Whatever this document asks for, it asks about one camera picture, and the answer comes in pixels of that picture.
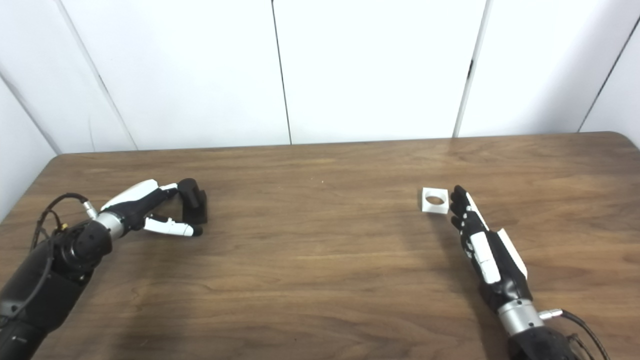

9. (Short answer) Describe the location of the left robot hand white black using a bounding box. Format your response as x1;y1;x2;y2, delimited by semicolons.
95;179;204;239

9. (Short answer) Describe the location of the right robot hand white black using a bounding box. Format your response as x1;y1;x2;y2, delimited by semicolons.
448;185;534;314

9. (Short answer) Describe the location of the black peg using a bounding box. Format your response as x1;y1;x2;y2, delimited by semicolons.
177;178;208;226

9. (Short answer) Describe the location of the white square piece with hole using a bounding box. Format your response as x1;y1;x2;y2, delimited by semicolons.
419;187;450;215

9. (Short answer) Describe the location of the thin black left wrist wire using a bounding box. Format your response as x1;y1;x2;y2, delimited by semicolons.
36;209;70;241

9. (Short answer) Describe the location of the thin black wrist wire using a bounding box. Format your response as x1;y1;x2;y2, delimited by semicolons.
36;209;70;241
567;332;598;360

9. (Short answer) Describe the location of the thick black right wrist cable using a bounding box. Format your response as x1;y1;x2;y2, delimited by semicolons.
538;309;611;360

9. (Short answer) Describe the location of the thin black right wrist wire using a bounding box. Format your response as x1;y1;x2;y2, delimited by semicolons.
567;332;598;360

